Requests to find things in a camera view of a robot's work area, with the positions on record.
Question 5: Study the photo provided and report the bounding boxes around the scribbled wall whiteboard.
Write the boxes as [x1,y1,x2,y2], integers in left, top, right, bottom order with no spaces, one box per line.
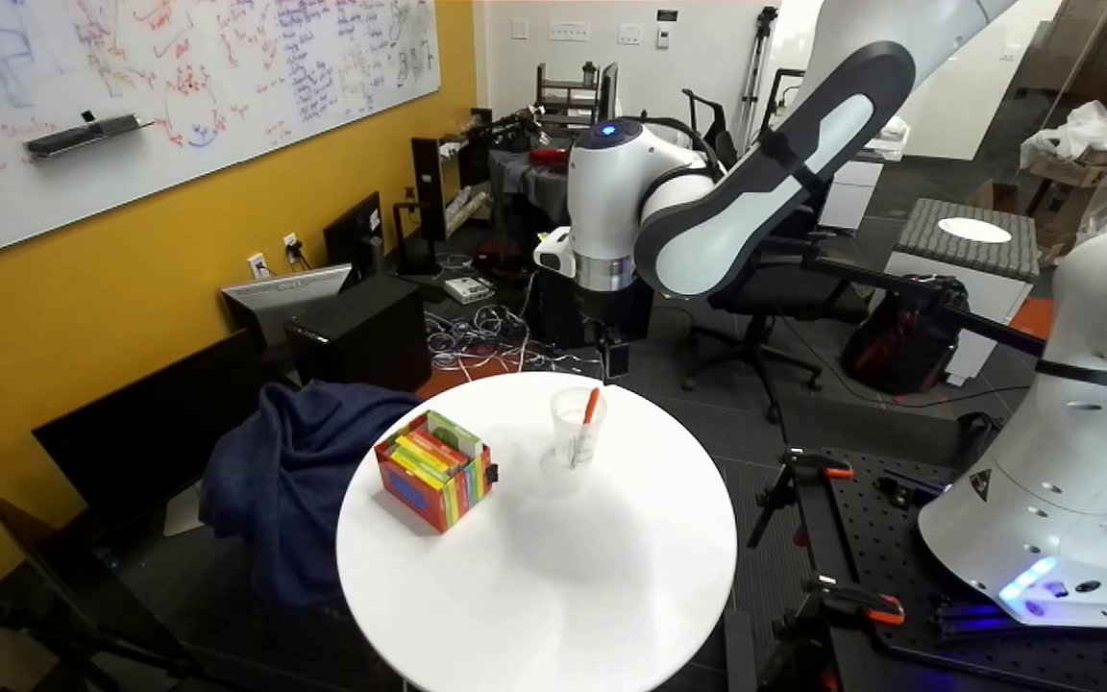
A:
[0,0,445,278]

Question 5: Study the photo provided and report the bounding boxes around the black optical breadboard table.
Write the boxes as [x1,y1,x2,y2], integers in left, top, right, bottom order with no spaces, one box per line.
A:
[787,446,1107,692]

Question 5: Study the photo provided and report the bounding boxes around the grey perforated top box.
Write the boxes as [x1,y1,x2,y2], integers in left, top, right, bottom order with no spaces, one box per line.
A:
[879,195,1044,387]

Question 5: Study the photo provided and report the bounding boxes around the black metal shelf rack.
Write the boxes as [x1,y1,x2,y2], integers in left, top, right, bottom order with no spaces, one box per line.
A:
[532,59,624,132]

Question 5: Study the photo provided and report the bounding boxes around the large black flat panel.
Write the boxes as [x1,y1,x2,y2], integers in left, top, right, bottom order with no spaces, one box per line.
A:
[28,328,269,554]

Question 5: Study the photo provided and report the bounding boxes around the black tower green stickers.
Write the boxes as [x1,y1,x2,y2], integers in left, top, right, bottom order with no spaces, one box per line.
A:
[523,260,655,355]

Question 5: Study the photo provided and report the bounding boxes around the tall black speaker box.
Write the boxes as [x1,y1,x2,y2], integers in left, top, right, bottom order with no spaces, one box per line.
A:
[409,132,458,248]

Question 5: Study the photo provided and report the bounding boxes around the white drawer cabinet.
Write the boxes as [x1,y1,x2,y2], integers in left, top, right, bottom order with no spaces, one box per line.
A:
[820,159,888,234]

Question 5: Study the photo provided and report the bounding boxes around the black office chair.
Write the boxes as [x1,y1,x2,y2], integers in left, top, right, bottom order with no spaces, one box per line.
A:
[680,227,870,396]

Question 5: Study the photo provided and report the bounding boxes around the black computer monitor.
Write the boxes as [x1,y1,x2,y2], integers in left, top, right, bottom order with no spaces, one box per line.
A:
[318,187,388,282]

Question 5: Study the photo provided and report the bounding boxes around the grey flat monitor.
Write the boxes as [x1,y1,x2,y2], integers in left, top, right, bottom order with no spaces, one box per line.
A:
[218,260,359,351]

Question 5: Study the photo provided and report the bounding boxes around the white floor cable tangle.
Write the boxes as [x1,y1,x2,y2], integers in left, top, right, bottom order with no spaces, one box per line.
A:
[423,299,624,383]

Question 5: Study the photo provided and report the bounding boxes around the cardboard boxes plastic wrap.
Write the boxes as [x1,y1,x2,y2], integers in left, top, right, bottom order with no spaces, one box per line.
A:
[988,96,1107,260]

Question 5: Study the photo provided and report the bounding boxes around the black computer case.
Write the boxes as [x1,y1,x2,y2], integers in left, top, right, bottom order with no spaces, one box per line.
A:
[285,273,434,396]

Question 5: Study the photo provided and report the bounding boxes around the black metal rod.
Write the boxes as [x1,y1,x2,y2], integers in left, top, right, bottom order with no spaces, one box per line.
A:
[820,259,1052,362]

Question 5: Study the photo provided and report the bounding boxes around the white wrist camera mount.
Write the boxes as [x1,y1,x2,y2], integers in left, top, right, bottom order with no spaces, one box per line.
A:
[532,223,584,282]

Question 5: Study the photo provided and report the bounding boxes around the clear plastic cup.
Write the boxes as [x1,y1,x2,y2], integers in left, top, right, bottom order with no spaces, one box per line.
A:
[545,383,606,472]

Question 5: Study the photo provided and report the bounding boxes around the black and red bag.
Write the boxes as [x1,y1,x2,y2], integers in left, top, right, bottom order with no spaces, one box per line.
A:
[837,273,975,400]

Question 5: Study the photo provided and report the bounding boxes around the black clamp orange handle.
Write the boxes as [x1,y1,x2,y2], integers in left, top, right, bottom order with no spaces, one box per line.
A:
[757,572,912,692]
[741,441,860,554]

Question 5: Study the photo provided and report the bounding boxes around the colourful orange book box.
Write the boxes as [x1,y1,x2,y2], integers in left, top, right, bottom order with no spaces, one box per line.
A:
[372,409,505,536]

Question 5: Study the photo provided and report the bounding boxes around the navy blue cloth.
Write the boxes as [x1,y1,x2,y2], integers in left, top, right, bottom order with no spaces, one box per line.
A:
[201,378,423,621]

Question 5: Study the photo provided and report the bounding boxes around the black camera tripod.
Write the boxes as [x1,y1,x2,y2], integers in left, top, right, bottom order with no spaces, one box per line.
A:
[0,486,205,692]

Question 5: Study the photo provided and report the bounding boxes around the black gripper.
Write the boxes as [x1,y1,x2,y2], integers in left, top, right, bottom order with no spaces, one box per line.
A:
[572,290,651,378]

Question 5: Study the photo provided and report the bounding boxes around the orange capped white marker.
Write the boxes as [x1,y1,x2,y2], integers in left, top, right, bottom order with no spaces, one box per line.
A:
[570,383,606,471]

